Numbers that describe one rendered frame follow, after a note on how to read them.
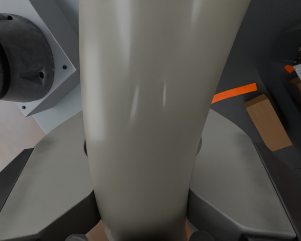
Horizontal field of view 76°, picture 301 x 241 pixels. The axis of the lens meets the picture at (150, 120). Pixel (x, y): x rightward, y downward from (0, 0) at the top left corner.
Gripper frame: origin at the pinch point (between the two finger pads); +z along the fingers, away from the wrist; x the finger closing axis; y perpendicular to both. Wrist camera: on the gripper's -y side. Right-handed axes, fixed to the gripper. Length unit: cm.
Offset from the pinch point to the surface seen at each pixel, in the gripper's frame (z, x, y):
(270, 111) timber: 80, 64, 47
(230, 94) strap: 99, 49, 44
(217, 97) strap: 100, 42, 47
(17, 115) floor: 156, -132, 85
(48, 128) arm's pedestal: 41, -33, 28
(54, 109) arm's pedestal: 41, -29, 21
